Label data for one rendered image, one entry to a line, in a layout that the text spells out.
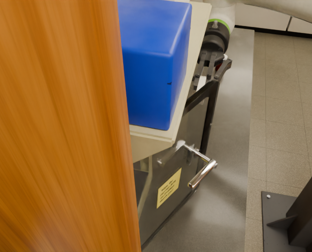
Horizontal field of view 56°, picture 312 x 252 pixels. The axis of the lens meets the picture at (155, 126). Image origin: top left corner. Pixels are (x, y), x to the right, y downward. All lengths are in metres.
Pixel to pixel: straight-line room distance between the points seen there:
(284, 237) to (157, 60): 1.82
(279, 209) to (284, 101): 1.10
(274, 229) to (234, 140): 1.03
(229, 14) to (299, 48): 2.73
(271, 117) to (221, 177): 1.71
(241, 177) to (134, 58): 0.78
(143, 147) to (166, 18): 0.13
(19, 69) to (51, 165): 0.09
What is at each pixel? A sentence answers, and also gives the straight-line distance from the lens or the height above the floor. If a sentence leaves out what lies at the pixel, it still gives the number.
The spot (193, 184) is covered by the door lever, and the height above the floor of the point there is 1.21.
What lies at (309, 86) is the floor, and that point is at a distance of 3.11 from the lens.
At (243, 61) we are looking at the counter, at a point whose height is 0.94.
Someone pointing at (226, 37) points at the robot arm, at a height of 1.31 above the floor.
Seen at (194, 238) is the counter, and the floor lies 0.94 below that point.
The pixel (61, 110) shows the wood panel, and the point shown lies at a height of 1.61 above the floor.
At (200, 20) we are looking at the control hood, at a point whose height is 1.51.
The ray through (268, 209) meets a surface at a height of 0.02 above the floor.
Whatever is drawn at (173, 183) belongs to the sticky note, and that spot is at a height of 1.17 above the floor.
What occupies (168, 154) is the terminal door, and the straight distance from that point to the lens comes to 0.54.
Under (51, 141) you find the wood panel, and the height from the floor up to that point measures 1.58.
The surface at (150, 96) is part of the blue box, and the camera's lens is 0.27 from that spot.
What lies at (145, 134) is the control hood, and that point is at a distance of 0.29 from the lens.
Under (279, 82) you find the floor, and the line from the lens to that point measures 3.03.
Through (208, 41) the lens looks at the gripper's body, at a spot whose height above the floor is 1.31.
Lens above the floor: 1.73
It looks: 47 degrees down
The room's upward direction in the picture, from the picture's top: straight up
